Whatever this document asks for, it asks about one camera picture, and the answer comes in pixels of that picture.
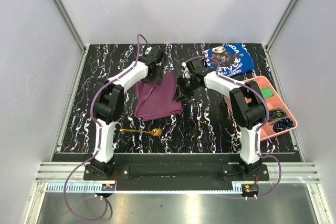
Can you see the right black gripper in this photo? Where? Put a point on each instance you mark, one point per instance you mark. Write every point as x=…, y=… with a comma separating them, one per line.
x=181, y=94

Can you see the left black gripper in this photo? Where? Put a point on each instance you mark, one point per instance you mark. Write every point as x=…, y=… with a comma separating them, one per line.
x=158, y=80

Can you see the magenta cloth napkin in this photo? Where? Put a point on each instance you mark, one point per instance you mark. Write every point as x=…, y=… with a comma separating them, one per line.
x=155, y=101

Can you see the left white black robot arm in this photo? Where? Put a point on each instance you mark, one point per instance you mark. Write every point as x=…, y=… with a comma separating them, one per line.
x=108, y=102

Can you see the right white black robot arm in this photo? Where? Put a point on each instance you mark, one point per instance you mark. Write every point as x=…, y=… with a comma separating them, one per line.
x=250, y=157

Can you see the gold spoon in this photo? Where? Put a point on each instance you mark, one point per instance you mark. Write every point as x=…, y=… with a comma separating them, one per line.
x=155, y=132

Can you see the blue printed cloth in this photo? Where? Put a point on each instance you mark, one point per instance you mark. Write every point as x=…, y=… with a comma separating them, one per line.
x=234, y=59

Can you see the green object in tray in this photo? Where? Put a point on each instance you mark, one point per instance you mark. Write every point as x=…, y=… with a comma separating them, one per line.
x=266, y=93

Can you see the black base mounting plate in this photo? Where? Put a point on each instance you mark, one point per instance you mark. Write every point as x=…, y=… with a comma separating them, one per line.
x=176, y=184

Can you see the pink compartment tray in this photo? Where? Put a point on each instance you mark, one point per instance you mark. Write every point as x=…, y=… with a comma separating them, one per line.
x=278, y=113

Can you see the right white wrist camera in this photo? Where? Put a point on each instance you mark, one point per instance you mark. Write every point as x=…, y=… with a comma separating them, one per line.
x=186, y=73

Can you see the front aluminium rail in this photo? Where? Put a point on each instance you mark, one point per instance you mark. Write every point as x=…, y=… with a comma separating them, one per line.
x=286, y=172

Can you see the left aluminium frame post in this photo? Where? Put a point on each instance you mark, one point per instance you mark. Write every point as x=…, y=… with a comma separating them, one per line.
x=68, y=22

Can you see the aluminium frame post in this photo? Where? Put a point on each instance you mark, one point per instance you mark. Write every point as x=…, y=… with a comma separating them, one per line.
x=285, y=16
x=68, y=22

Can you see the right aluminium frame post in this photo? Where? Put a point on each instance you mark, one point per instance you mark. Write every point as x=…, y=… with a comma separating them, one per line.
x=285, y=16

